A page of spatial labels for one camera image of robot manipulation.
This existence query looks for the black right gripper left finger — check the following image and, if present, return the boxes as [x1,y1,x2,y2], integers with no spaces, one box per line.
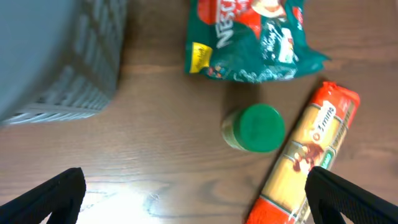
[1,167,86,224]

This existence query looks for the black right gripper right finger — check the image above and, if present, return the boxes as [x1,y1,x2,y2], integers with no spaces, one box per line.
[305,166,397,224]

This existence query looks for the orange yellow spaghetti packet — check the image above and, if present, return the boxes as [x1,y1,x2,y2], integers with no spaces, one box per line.
[246,82,360,224]

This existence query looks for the green lidded spice jar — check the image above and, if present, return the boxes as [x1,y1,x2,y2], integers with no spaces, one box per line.
[221,103,285,153]

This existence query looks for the green Nescafe coffee bag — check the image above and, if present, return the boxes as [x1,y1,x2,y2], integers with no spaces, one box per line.
[185,0,328,83]

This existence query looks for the grey plastic lattice basket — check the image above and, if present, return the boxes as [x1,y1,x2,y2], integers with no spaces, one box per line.
[1,0,128,126]

